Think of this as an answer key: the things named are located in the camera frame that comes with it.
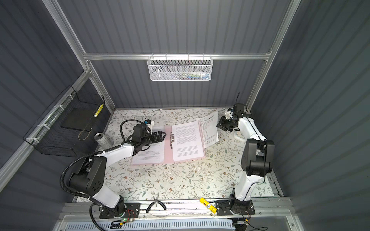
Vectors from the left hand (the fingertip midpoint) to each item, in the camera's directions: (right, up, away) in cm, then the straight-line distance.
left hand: (161, 134), depth 93 cm
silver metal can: (-35, -3, -6) cm, 36 cm away
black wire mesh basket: (-45, +5, -18) cm, 48 cm away
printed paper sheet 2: (+17, -7, +5) cm, 19 cm away
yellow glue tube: (+29, -35, -19) cm, 49 cm away
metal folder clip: (+6, -5, +8) cm, 11 cm away
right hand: (+38, +5, 0) cm, 38 cm away
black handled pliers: (0, -35, -16) cm, 39 cm away
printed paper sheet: (-5, -14, +2) cm, 15 cm away
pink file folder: (+5, -14, +2) cm, 15 cm away
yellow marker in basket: (-34, +15, -11) cm, 38 cm away
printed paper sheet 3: (+33, +7, +12) cm, 35 cm away
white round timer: (+53, -2, +7) cm, 53 cm away
